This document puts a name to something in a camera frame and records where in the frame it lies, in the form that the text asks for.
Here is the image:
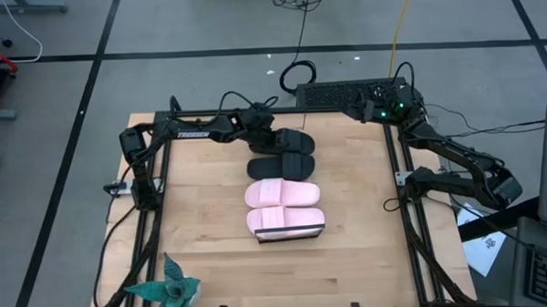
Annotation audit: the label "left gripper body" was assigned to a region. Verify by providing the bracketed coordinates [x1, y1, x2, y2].
[241, 101, 284, 155]

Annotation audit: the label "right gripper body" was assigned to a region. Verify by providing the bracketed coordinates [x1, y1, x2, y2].
[360, 93, 406, 125]

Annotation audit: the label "black rubber slide sandal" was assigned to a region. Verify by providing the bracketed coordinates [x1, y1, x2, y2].
[246, 150, 317, 183]
[248, 127, 316, 158]

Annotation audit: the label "pink rubber slide sandal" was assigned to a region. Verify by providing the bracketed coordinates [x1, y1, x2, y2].
[243, 176, 322, 210]
[245, 204, 326, 236]

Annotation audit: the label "black perforated computer case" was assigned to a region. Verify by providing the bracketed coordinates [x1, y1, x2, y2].
[294, 77, 409, 110]

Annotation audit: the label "black desk bar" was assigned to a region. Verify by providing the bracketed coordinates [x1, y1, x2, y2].
[456, 195, 543, 244]

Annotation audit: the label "white printed paper sheet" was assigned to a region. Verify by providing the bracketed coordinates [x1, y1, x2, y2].
[455, 201, 510, 279]

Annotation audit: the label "teal spiky decoration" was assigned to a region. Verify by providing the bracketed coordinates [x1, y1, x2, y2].
[123, 251, 202, 307]

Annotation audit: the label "grey stand base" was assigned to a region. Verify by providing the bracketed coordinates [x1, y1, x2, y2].
[0, 0, 69, 16]

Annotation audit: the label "black aluminium table frame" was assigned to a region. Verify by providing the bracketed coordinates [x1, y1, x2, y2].
[87, 98, 479, 307]

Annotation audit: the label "coiled black cable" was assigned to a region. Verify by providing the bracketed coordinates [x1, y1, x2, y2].
[276, 8, 319, 97]

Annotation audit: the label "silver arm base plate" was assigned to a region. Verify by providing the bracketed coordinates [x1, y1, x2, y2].
[111, 178, 165, 198]
[394, 169, 415, 188]

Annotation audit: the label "thin black cables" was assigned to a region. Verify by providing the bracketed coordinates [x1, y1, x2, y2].
[422, 97, 547, 141]

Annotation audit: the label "yellow cable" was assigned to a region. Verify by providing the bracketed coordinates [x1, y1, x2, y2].
[386, 0, 419, 79]

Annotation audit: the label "black frame wooden shoe shelf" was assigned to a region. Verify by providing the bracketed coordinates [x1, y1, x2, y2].
[243, 110, 327, 245]

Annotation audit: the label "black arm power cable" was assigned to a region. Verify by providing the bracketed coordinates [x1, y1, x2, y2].
[88, 176, 142, 307]

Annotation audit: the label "white cable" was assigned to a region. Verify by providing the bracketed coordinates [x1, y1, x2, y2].
[0, 0, 45, 65]

